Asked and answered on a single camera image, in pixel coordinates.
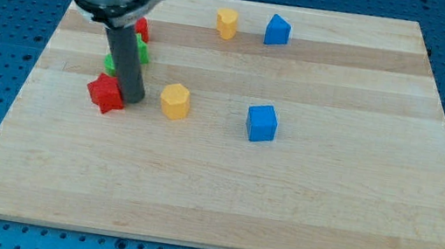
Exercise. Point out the wooden board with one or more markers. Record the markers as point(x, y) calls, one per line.
point(357, 162)

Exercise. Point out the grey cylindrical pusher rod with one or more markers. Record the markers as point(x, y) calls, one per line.
point(123, 47)

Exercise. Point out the red block behind rod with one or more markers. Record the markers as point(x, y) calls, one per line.
point(141, 27)

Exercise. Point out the blue triangular block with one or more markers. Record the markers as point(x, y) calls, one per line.
point(277, 31)

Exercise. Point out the yellow heart block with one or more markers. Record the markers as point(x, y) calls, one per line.
point(227, 21)

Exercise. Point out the yellow hexagon block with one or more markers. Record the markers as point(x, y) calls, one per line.
point(175, 101)

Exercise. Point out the red star block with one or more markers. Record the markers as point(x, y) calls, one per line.
point(105, 93)

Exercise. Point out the green block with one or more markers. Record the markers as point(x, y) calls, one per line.
point(143, 53)

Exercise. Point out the blue cube block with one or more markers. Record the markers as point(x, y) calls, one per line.
point(261, 123)

